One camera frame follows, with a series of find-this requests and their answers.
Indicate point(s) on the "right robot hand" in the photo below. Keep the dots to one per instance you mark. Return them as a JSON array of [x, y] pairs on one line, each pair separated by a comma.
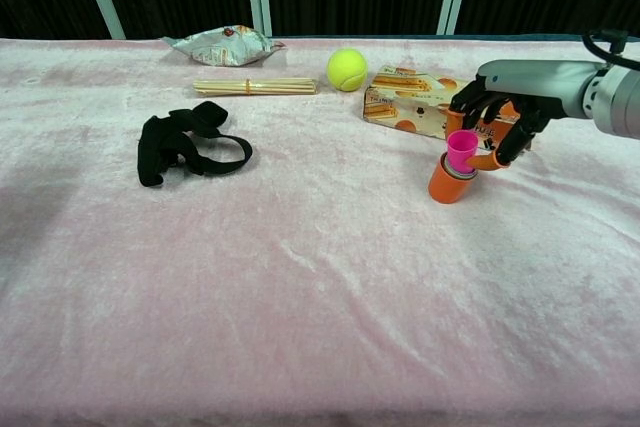
[[540, 87]]

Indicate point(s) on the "bundle of wooden sticks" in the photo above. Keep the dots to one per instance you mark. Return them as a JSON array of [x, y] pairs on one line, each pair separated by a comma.
[[260, 86]]

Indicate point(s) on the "orange plastic cup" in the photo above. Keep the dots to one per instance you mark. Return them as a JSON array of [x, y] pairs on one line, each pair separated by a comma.
[[447, 189]]

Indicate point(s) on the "silver snack bag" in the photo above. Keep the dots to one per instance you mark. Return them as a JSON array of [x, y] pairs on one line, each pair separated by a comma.
[[225, 47]]

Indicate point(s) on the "pink plastic cup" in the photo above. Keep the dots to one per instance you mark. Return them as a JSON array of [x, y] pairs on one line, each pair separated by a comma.
[[460, 149]]

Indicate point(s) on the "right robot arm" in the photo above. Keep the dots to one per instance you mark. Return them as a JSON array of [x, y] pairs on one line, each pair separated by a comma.
[[615, 102]]

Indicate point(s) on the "yellow tennis ball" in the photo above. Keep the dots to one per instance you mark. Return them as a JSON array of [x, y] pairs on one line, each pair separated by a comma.
[[347, 70]]

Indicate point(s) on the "pink velvet table cloth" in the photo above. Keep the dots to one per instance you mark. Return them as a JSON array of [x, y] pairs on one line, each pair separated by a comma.
[[150, 297]]

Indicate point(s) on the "orange biscuit box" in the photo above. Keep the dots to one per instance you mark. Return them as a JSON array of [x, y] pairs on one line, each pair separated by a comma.
[[400, 102]]

